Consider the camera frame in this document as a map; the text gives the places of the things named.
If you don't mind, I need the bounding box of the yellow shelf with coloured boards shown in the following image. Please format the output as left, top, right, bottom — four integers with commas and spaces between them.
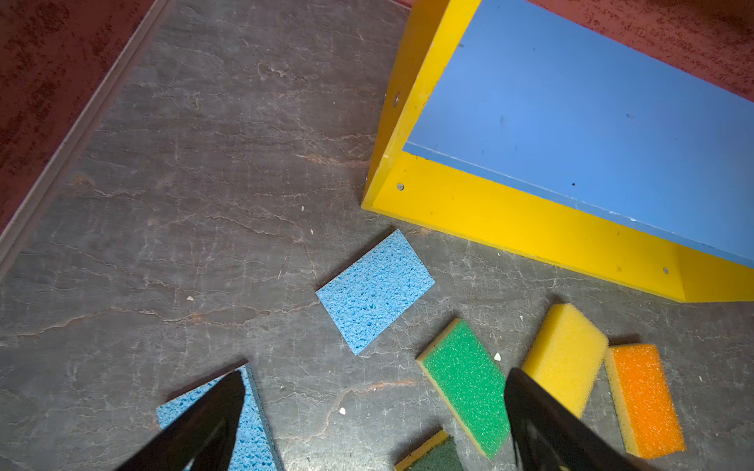
361, 1, 753, 302

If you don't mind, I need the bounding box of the orange scourer yellow sponge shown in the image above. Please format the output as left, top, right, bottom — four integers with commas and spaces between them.
605, 343, 686, 459

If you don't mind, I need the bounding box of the dark green wavy sponge left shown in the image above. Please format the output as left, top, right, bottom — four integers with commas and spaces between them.
394, 430, 465, 471

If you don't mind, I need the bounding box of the plain yellow foam sponge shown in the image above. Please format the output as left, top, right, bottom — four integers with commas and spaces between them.
522, 303, 609, 418

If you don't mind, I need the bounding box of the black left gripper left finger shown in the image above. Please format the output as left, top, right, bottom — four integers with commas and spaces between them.
119, 372, 245, 470

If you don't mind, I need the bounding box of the blue cellulose sponge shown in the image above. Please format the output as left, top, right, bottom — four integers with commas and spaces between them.
156, 363, 284, 470
316, 230, 435, 355

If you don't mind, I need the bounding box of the green scourer yellow sponge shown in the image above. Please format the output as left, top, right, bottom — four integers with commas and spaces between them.
416, 318, 511, 460

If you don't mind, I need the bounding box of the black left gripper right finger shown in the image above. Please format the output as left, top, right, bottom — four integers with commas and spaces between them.
504, 368, 638, 470

